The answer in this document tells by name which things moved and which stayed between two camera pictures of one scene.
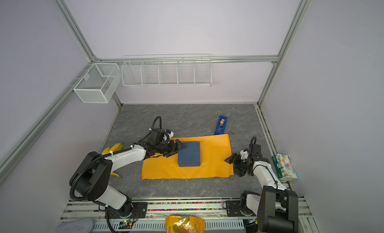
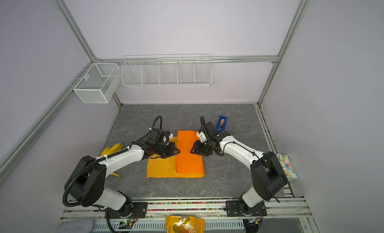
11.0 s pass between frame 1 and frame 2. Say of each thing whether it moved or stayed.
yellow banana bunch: stayed
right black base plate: stayed
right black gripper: moved
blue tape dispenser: stayed
